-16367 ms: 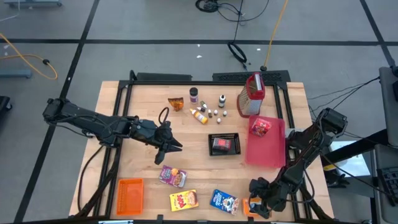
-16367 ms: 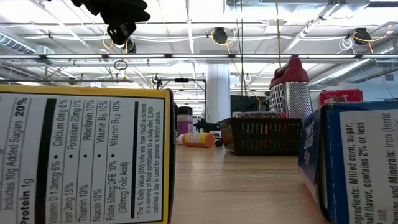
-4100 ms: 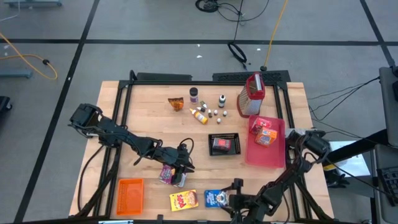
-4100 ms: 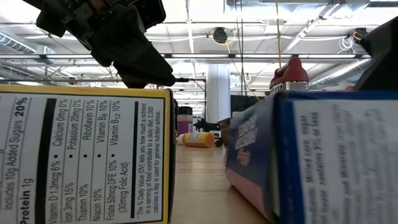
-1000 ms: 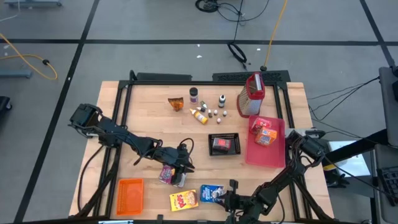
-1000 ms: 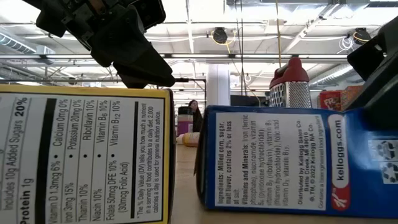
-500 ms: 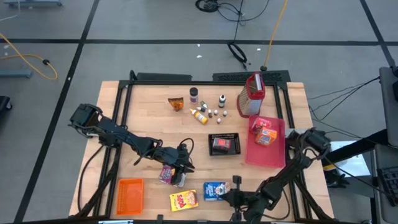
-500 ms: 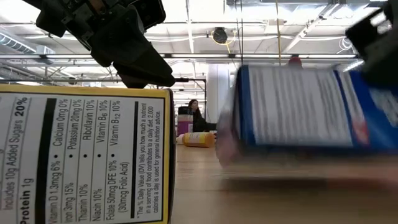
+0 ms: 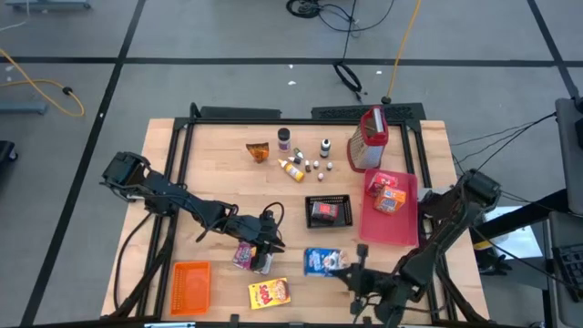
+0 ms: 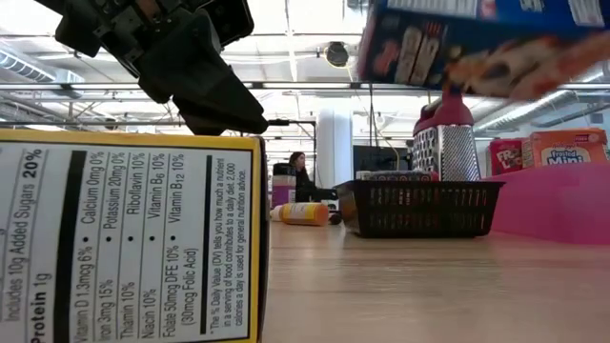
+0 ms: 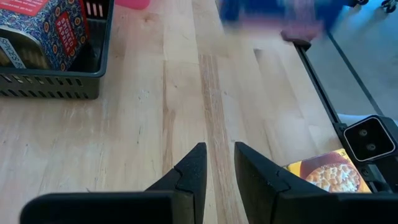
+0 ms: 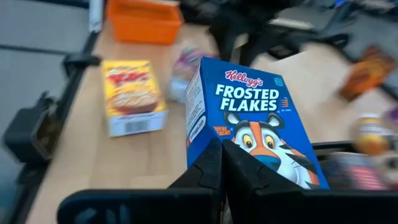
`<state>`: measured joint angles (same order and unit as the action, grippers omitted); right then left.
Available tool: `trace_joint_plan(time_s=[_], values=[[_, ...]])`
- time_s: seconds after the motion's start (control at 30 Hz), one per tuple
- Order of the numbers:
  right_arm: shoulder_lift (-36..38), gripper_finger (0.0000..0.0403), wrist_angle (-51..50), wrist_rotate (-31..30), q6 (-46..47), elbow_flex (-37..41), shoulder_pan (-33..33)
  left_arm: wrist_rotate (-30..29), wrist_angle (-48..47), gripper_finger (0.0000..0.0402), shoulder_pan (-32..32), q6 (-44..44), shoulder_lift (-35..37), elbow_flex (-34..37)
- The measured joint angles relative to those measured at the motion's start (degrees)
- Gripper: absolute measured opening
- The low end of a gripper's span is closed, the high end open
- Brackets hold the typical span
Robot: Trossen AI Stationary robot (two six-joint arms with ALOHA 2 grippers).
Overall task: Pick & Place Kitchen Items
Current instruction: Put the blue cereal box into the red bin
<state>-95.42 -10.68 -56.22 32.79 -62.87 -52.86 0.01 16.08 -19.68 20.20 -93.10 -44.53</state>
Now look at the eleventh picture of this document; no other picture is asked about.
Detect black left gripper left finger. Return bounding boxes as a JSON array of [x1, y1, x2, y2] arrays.
[[19, 142, 208, 224]]

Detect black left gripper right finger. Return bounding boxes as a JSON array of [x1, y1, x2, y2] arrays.
[[234, 142, 398, 224]]

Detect black plastic basket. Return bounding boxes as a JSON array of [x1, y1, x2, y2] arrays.
[[0, 0, 115, 100]]

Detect blue cereal box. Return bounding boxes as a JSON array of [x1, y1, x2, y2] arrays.
[[217, 0, 346, 43]]

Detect black metal table frame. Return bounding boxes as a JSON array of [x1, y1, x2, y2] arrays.
[[292, 39, 349, 134]]

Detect pink plastic tray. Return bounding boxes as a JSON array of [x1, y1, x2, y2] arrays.
[[114, 0, 152, 11]]

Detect yellow cereal box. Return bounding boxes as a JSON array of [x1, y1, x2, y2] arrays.
[[284, 148, 373, 194]]

